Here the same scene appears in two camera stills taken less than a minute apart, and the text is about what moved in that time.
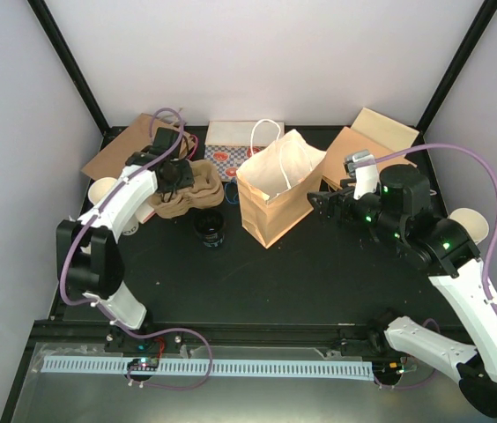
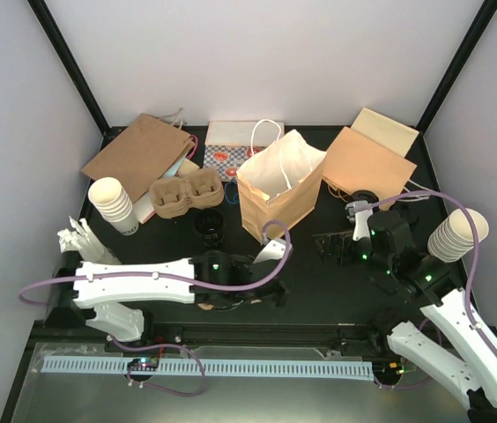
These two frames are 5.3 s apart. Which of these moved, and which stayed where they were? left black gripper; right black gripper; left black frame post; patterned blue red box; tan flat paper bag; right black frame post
Moved: right black gripper; left black gripper
Stayed: left black frame post; patterned blue red box; tan flat paper bag; right black frame post
